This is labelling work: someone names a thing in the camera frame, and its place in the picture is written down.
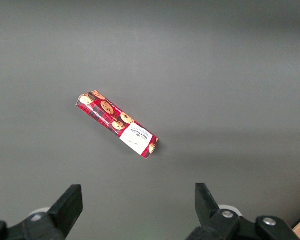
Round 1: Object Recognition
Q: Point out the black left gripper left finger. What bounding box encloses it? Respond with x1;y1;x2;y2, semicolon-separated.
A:
0;184;84;240

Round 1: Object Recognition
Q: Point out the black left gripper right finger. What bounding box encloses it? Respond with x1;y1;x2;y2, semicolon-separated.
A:
187;183;300;240

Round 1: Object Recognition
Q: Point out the red cookie box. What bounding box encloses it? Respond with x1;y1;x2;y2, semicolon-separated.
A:
75;89;159;160

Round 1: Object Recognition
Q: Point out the dark grey table mat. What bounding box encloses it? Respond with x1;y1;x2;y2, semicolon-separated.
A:
0;0;300;240

